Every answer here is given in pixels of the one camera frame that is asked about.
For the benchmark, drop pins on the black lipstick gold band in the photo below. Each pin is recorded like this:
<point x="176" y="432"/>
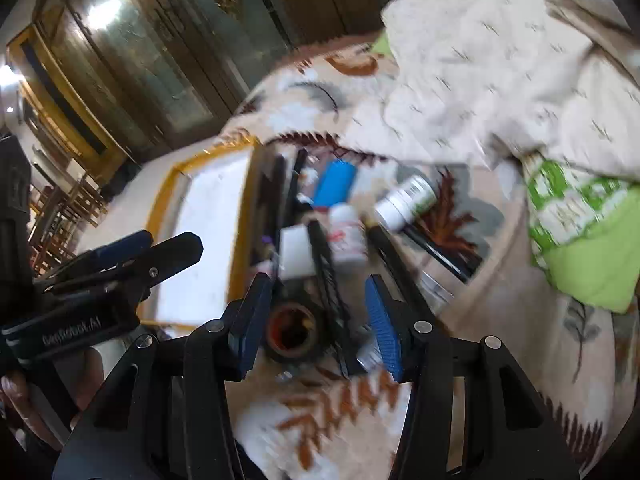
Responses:
<point x="267" y="200"/>

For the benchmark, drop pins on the yellow-edged white tray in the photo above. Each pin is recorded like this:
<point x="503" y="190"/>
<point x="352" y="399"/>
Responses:
<point x="210" y="220"/>

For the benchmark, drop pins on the leaf print blanket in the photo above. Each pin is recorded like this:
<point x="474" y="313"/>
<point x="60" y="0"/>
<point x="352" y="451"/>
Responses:
<point x="500" y="310"/>

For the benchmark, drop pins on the wooden glass cabinet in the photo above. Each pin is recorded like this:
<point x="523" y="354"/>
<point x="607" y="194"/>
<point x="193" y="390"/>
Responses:
<point x="150" y="60"/>

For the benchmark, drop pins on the white quilt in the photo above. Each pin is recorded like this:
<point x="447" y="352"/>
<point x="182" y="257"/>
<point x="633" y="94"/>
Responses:
<point x="475" y="60"/>

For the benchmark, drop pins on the white charger block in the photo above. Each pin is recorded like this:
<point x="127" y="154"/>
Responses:
<point x="297" y="250"/>

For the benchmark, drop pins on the person's left hand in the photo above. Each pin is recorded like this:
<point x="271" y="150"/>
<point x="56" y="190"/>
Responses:
<point x="90" y="375"/>

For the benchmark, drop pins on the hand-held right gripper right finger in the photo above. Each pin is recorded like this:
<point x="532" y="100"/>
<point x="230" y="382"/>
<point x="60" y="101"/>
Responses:
<point x="382" y="330"/>

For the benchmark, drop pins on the blue lighter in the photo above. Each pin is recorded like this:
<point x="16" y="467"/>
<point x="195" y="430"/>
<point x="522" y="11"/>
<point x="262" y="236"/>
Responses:
<point x="334" y="182"/>

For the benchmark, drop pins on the green pillow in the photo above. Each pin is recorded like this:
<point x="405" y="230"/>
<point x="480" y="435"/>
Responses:
<point x="585" y="260"/>

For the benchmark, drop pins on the long black pen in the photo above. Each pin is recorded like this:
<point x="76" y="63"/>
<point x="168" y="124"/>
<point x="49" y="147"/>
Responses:
<point x="395" y="265"/>

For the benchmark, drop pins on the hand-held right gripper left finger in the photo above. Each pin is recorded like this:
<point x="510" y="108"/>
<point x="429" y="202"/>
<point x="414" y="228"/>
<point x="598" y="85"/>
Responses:
<point x="250" y="325"/>

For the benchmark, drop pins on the silver tube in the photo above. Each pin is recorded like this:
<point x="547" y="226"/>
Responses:
<point x="436" y="287"/>

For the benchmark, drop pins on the black tape roll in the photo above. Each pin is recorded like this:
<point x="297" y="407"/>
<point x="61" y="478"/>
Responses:
<point x="292" y="308"/>

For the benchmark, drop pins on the white bottle red label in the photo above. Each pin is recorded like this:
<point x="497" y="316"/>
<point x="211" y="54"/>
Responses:
<point x="346" y="235"/>

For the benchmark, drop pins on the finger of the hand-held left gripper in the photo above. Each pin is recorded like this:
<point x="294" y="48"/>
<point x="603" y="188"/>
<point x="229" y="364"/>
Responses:
<point x="120" y="250"/>
<point x="170" y="257"/>

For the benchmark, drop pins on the wooden chairs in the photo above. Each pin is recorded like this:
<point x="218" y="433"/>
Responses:
<point x="65" y="220"/>

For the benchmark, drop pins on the white bottle green label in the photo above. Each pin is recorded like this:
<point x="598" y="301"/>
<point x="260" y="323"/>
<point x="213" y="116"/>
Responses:
<point x="405" y="202"/>

